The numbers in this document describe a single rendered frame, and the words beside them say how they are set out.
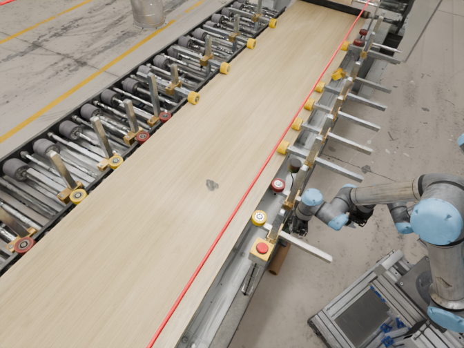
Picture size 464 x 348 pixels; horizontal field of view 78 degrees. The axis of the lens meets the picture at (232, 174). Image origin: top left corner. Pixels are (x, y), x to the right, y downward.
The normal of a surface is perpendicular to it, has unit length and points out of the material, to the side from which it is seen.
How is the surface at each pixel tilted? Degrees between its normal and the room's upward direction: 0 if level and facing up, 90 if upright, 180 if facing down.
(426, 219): 85
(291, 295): 0
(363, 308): 0
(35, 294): 0
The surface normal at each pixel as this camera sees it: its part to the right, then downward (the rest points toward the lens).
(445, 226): -0.74, 0.45
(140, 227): 0.07, -0.61
